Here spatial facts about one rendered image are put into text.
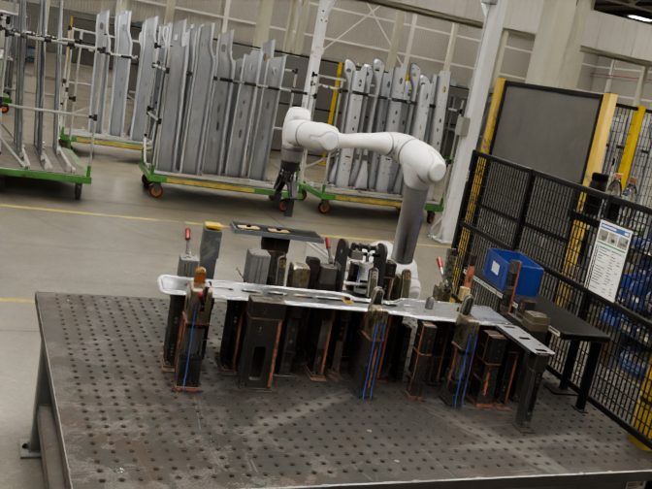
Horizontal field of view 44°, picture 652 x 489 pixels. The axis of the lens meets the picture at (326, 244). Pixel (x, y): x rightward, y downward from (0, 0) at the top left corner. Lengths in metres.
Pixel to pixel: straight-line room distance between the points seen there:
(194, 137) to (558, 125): 5.36
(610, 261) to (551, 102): 2.47
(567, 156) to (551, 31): 5.55
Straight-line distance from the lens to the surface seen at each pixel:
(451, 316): 3.14
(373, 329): 2.89
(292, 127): 3.15
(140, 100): 12.22
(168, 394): 2.76
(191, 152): 9.85
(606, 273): 3.38
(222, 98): 10.14
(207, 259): 3.21
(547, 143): 5.63
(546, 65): 10.89
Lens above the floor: 1.83
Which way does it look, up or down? 12 degrees down
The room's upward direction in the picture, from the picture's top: 11 degrees clockwise
